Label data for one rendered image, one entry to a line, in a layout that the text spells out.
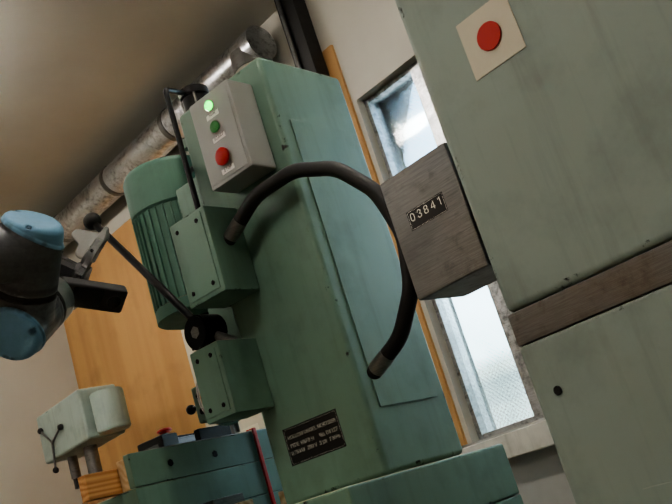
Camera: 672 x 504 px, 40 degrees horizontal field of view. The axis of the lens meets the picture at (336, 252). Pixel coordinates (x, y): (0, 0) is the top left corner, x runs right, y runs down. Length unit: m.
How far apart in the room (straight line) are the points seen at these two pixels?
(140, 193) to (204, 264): 0.34
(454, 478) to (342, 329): 0.30
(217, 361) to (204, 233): 0.21
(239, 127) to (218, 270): 0.23
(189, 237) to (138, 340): 3.05
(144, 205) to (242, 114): 0.36
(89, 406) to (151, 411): 0.55
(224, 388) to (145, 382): 3.09
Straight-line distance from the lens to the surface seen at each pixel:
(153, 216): 1.78
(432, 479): 1.46
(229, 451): 1.67
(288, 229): 1.49
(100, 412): 3.95
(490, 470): 1.60
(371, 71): 3.37
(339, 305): 1.43
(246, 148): 1.48
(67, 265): 1.64
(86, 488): 1.52
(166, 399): 4.41
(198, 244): 1.52
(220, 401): 1.47
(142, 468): 1.54
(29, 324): 1.43
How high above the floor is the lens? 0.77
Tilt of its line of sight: 15 degrees up
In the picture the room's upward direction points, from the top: 18 degrees counter-clockwise
